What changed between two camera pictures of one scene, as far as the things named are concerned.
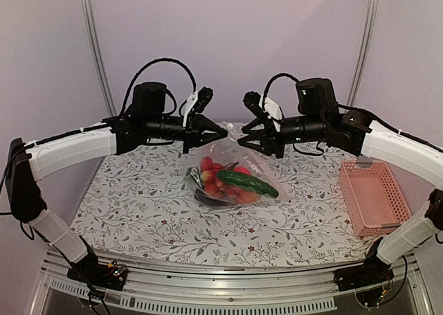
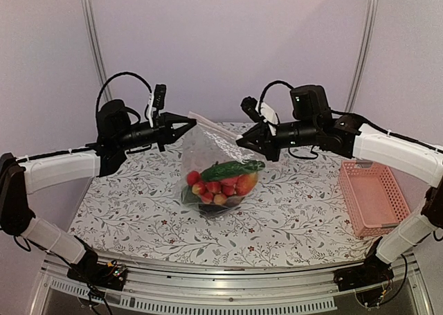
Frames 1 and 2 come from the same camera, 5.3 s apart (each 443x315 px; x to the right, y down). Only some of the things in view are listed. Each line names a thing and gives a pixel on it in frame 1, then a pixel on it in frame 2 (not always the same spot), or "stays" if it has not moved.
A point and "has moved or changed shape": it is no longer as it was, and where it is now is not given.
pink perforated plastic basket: [371, 196] stays
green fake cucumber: [237, 180] to [223, 171]
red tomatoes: [214, 187] to [212, 192]
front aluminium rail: [177, 286] stays
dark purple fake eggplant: [203, 196] to [231, 202]
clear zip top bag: [225, 172] has moved or changed shape
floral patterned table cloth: [142, 209] stays
